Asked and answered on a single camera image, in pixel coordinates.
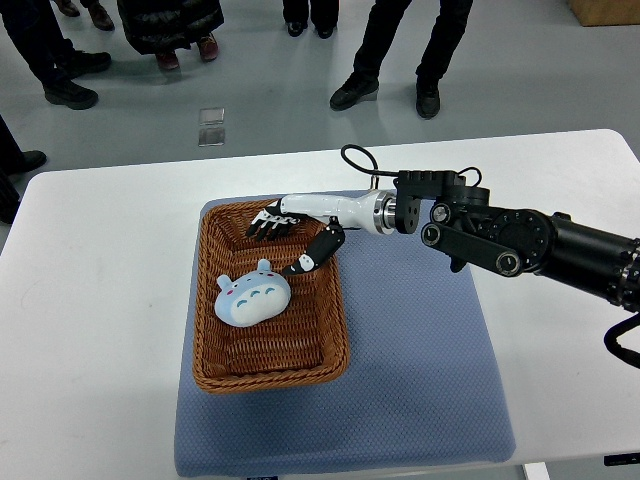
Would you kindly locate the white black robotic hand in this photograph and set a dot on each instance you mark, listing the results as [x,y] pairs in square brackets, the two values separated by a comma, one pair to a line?
[373,212]

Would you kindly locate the blue plush toy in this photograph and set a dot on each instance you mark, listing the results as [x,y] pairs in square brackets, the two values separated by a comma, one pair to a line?
[257,296]

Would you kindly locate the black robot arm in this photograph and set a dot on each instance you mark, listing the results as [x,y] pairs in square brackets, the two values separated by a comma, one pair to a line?
[456,219]

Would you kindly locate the brown wicker basket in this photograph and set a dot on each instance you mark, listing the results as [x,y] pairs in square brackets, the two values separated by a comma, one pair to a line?
[306,344]

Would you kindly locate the blue quilted mat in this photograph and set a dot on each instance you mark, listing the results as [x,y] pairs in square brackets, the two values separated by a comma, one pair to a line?
[422,386]

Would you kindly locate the lower metal floor plate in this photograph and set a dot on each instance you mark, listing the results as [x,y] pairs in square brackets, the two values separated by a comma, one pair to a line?
[211,136]

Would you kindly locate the metal floor plate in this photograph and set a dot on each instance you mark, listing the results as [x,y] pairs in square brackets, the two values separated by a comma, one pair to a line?
[211,116]
[211,136]

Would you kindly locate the upper metal floor plate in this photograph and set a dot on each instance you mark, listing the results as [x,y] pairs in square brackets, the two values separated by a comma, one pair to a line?
[211,116]

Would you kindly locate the person in centre back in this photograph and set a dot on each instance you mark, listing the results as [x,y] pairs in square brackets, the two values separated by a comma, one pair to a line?
[323,14]

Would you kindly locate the person with maroon shoes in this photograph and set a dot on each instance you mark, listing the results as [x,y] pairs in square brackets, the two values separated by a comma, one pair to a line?
[161,27]

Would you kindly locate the cardboard box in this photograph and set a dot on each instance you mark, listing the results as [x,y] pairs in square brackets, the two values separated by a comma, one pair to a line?
[591,13]

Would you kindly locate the white table leg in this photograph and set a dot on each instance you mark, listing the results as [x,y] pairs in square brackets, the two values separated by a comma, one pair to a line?
[536,471]

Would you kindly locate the black table control panel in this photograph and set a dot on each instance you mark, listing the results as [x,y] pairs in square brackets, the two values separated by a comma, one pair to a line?
[622,459]

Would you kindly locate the person at left edge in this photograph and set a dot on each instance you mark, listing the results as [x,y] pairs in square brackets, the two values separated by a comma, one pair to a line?
[14,161]

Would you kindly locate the person at far left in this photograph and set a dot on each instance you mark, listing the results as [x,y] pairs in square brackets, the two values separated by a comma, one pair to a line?
[34,30]

